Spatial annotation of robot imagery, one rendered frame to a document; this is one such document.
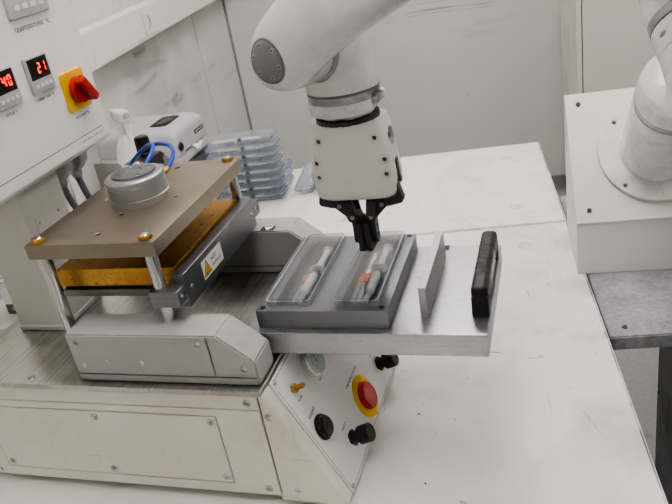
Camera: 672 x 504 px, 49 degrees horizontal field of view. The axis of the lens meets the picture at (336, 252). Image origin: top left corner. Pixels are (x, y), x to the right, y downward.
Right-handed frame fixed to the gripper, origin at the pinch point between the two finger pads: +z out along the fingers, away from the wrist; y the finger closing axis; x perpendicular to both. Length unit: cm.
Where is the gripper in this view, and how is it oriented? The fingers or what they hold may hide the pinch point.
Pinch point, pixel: (366, 232)
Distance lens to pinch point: 92.0
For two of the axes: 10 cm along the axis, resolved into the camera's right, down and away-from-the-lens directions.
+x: -2.6, 4.7, -8.5
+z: 1.7, 8.8, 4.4
